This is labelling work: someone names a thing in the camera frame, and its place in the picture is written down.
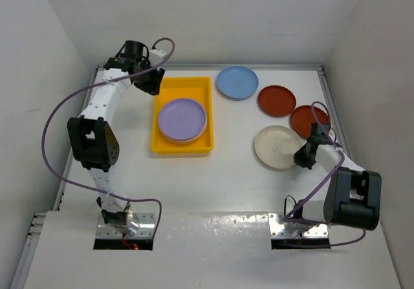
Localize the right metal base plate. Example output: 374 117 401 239
268 213 329 240

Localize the metal base plate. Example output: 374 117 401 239
268 213 329 240
95 213 156 239

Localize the purple plate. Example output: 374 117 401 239
158 122 207 144
158 98 207 141

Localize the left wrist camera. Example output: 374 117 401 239
149 48 167 67

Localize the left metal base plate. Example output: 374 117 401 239
95 213 156 239

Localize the yellow plastic bin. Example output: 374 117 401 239
151 77 213 154

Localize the blue plate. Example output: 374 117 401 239
216 66 259 100

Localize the red-brown plate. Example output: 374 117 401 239
290 105 316 140
257 85 296 118

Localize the cream white plate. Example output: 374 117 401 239
254 125 303 169

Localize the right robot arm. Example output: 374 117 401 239
283 123 382 231

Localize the pink plate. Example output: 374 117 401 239
163 134 203 144

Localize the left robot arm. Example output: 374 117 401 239
67 40 167 236

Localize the white front cover board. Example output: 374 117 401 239
25 211 400 288

